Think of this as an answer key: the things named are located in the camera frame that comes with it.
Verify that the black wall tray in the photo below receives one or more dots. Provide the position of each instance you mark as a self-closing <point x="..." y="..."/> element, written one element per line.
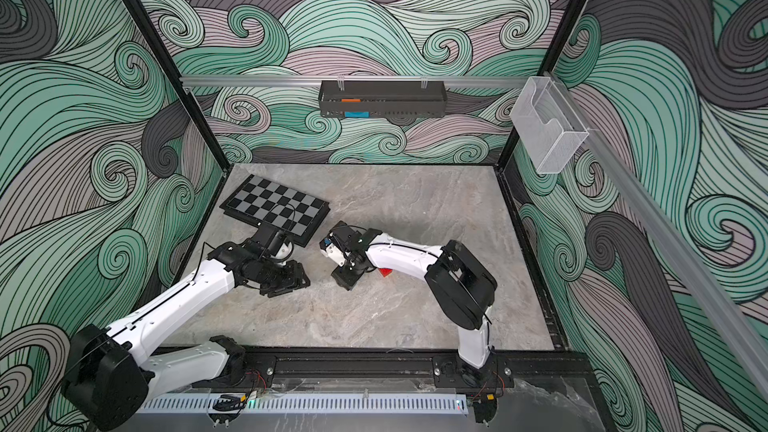
<point x="391" y="100"/>

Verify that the white slotted cable duct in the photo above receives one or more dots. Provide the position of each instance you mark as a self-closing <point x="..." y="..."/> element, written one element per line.
<point x="311" y="403"/>

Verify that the black grey chessboard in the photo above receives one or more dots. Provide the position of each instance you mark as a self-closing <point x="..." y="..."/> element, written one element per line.
<point x="259" y="200"/>

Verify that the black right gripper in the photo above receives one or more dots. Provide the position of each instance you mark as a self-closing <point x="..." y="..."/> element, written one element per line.
<point x="350" y="277"/>

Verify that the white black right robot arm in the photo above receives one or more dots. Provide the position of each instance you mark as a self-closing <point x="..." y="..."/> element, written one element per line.
<point x="462" y="286"/>

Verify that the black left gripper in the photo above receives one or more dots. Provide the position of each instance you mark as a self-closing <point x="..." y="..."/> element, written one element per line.
<point x="294" y="280"/>

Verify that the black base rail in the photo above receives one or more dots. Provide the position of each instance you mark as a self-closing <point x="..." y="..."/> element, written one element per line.
<point x="552" y="370"/>

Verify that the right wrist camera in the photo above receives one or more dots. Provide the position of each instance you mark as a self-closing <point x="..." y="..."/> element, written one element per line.
<point x="338" y="242"/>

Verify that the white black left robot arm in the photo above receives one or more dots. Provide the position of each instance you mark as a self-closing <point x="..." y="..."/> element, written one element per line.
<point x="112" y="371"/>

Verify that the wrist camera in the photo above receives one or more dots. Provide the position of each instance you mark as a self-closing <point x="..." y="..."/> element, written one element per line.
<point x="338" y="242"/>
<point x="271" y="242"/>

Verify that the clear plastic wall bin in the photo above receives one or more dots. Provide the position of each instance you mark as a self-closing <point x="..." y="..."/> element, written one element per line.
<point x="548" y="123"/>

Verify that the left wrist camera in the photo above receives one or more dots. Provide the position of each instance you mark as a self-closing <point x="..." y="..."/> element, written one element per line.
<point x="271" y="242"/>

